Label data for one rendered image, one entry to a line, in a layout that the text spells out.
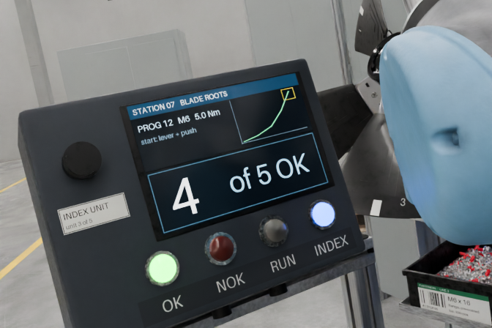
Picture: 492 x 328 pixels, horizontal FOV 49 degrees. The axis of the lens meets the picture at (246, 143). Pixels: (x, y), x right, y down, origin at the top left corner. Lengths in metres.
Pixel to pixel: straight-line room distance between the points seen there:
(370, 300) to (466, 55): 0.41
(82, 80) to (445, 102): 8.21
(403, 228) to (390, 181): 1.46
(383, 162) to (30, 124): 0.81
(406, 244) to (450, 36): 2.33
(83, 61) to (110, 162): 7.97
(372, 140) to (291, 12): 5.45
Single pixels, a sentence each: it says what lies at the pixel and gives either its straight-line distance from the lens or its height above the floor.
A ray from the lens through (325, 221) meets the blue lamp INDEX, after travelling 0.49.
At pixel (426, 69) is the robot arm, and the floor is 1.24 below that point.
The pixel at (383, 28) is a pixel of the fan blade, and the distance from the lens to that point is 1.37.
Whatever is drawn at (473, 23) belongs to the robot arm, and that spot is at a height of 1.26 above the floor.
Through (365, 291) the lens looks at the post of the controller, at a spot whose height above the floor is 1.00.
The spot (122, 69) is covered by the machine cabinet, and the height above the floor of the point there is 1.51.
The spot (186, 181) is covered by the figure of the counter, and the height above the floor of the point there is 1.17.
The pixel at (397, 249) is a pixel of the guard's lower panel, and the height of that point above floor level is 0.31.
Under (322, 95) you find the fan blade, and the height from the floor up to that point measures 1.15.
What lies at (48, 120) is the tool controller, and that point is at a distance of 0.44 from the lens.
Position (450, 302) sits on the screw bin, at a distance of 0.94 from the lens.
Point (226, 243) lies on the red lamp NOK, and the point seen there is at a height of 1.12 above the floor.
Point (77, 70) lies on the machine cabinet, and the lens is 8.43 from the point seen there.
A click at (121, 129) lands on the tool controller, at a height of 1.22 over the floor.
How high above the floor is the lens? 1.26
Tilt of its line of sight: 8 degrees down
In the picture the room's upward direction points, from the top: 10 degrees counter-clockwise
